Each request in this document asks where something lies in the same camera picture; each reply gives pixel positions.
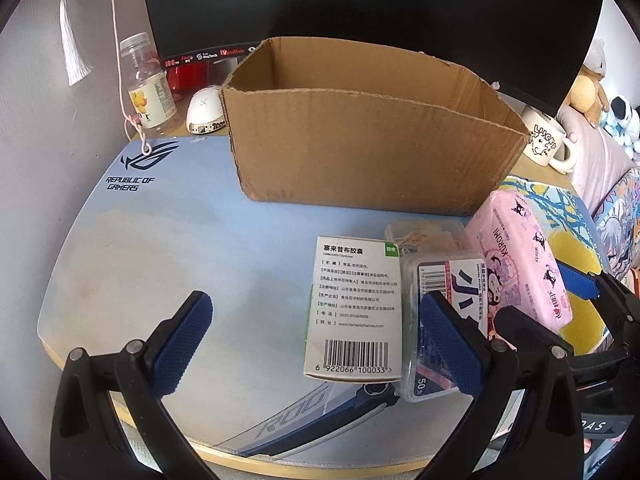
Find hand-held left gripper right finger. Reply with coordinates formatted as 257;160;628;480
415;290;588;480

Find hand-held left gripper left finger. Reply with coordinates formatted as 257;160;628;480
49;289;221;480

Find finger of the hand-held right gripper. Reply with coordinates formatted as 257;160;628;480
556;261;640;361
494;305;576;361

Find pink tissue pack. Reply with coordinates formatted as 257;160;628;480
465;190;575;331

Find clear floss pick box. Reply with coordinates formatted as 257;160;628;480
400;252;496;405

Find white medicine box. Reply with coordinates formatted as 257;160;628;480
301;235;403;380

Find clear rubber band box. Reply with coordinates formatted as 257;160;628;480
384;217;471;261

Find brown cardboard box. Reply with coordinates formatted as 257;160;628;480
220;36;531;217

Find yellow blue printed mat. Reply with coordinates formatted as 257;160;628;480
505;175;616;356

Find printed figure pillow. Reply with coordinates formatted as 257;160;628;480
592;165;640;281

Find blue printed mouse pad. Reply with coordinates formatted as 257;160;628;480
37;137;506;461

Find pink cushion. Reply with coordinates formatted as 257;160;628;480
557;105;636;211

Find white cartoon mug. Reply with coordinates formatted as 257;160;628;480
522;106;578;175

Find blue white plush toy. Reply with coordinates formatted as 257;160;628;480
600;95;640;161

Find orange plush toy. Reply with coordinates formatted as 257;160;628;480
569;37;612;128

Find white round gadget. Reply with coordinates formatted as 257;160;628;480
185;85;230;135

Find clear plastic bottle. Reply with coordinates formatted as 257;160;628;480
119;32;177;131

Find white tassel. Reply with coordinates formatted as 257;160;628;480
59;0;93;87

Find black computer monitor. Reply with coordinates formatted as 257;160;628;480
139;0;606;116

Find pink cord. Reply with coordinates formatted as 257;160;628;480
102;0;153;156

